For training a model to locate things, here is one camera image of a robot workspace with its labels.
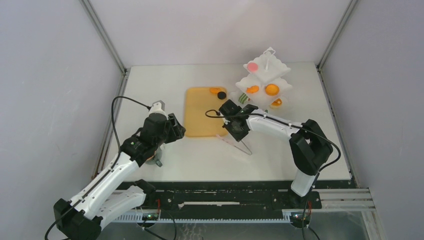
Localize pink handled metal tongs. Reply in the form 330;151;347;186
216;134;253;156

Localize green layered cake slice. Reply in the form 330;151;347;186
238;93;250;104

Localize black round cookie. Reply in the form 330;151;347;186
217;91;227;100

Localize yellow serving tray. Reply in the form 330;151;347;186
183;86;228;138

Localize small orange pastry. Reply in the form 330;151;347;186
246;85;260;94

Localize orange glazed donut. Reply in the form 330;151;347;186
269;98;283;109

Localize white three tier stand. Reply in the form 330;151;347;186
229;47;293;111

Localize orange round tart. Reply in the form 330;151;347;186
264;83;280;96

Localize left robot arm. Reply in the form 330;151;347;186
53;112;186;240

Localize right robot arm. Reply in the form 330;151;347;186
215;100;338;208

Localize grey mug with rattan lid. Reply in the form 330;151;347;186
145;148;163;168

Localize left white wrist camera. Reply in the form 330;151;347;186
148;100;167;116

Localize right black camera cable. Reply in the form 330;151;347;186
204;109;342;240

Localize black camera cable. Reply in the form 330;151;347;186
204;109;342;240
44;96;152;240

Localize left black camera cable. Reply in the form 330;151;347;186
44;96;152;240

